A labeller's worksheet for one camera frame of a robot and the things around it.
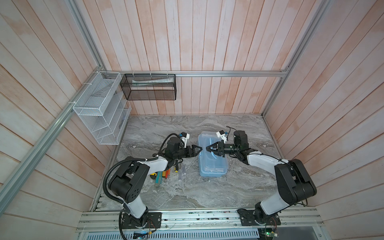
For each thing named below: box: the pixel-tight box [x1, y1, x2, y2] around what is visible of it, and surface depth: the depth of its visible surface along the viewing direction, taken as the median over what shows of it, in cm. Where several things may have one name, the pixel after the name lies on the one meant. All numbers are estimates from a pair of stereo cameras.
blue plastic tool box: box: [198, 131, 229, 178], surface depth 84 cm
